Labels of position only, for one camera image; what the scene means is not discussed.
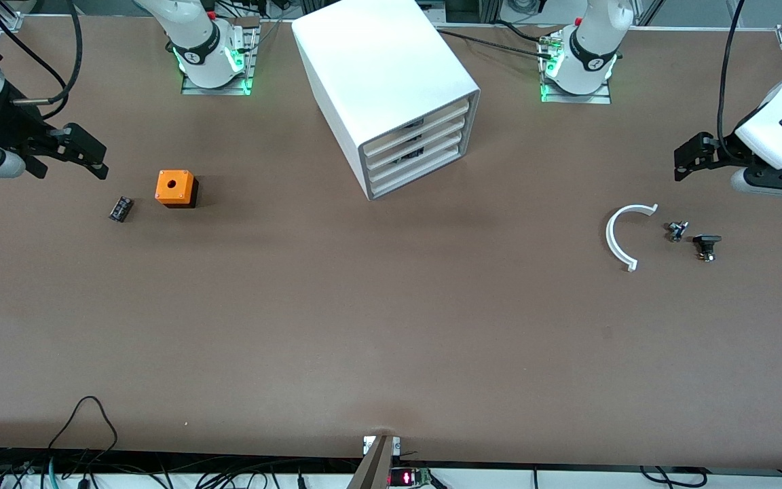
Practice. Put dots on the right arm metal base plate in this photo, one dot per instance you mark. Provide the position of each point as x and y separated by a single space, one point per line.
194 90

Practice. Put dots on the white curved plastic bracket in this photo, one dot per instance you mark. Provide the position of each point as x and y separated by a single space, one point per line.
610 238

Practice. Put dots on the small black electrical component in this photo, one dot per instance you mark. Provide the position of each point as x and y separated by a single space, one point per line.
121 209

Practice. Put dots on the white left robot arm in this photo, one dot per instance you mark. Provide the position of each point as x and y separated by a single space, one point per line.
781 115

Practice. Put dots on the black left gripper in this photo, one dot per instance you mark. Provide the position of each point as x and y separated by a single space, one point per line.
722 155

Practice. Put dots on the small silver black part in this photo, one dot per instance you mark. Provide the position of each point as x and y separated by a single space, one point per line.
677 231

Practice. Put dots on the aluminium profile post with bracket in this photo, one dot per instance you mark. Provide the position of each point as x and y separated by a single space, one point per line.
377 468

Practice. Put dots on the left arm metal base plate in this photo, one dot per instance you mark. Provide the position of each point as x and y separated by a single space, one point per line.
594 99

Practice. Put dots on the small black knob part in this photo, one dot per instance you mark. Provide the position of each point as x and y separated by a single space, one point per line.
706 241

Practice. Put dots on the orange box with hole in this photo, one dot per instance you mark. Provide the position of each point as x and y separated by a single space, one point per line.
174 187

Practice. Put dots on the green board red display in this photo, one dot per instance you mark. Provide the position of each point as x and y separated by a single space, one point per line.
404 479

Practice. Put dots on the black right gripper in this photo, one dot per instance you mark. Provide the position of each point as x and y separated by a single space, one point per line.
5 127

